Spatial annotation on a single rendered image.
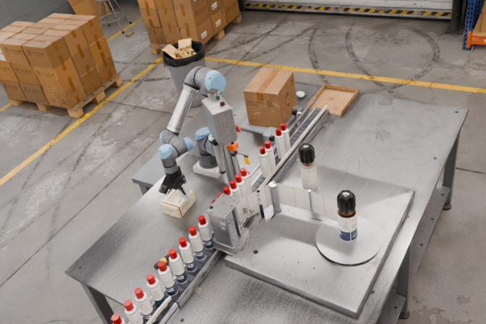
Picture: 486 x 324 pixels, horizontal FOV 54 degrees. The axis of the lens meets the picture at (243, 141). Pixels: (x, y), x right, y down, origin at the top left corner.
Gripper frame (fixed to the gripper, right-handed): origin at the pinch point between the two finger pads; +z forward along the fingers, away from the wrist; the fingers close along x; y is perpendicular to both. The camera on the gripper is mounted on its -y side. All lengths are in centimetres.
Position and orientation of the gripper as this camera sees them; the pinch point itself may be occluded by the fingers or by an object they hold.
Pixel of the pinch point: (177, 199)
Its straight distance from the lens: 275.3
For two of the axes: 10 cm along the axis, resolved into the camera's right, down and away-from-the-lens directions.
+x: -8.6, -1.8, 4.8
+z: 1.5, 8.1, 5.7
